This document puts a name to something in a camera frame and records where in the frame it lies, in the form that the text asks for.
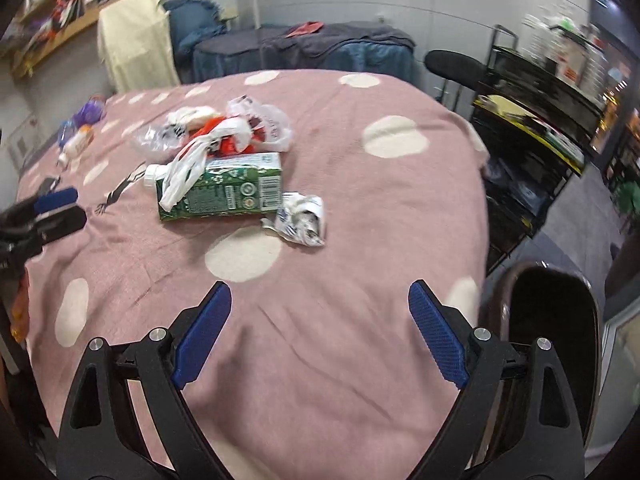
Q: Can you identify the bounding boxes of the person's left hand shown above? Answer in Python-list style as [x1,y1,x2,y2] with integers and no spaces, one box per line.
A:
[11,267,32,345]

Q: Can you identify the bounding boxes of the white red plastic bag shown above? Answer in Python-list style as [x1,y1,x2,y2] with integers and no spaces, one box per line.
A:
[159,96,294,211]

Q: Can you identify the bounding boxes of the white pill bottle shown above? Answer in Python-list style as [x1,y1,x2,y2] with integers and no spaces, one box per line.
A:
[56,127,95,167]

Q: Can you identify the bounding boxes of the printed paper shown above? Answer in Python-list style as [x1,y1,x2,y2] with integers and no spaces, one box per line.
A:
[261,191,327,249]

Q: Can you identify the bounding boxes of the cluster of white bottles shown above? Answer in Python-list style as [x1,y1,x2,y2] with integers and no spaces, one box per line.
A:
[522,2,609,87]

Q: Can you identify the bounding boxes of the purple pouch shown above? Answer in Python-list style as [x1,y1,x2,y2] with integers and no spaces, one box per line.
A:
[72,96,107,126]

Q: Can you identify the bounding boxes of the massage bed with blue skirt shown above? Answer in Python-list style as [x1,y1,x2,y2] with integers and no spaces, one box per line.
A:
[192,21,417,87]

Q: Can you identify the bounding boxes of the black metal cart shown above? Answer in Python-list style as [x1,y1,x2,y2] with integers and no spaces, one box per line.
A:
[470,25,609,277]

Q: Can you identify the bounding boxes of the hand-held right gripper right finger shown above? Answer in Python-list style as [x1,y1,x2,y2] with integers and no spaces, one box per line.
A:
[407,279,587,480]

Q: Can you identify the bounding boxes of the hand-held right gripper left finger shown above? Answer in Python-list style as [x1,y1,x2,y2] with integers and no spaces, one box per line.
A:
[56,280,233,480]

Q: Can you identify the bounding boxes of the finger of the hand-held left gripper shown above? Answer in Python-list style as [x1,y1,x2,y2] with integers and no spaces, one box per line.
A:
[10,187,79,217]
[29,207,87,244]

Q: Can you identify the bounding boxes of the cream cloth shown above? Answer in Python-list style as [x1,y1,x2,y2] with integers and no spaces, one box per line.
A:
[97,0,181,94]

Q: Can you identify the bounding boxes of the blue bedding pile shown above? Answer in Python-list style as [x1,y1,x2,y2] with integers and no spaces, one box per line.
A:
[162,0,227,57]

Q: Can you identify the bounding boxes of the grey blanket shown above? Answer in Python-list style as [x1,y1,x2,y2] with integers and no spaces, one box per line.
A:
[195,22,416,61]

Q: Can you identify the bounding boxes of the black trash bin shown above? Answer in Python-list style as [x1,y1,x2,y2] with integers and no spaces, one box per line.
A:
[487,260,601,463]

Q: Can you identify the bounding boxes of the black stool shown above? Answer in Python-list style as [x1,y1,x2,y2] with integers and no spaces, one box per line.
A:
[424,50,489,111]

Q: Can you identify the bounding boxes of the green drink carton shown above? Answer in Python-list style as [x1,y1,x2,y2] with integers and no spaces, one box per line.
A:
[144,152,284,222]

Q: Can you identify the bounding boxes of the green potted plant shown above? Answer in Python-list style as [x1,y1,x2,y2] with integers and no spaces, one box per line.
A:
[612,180,640,234]

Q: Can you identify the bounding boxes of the clear printed plastic bag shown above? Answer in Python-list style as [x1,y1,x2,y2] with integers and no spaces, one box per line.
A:
[132,122,191,154]

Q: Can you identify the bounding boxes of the wooden wall cabinet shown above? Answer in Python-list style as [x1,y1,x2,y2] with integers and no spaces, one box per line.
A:
[0,0,181,79]

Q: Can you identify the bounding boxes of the red cloth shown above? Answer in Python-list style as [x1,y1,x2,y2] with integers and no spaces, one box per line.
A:
[286,21,324,39]

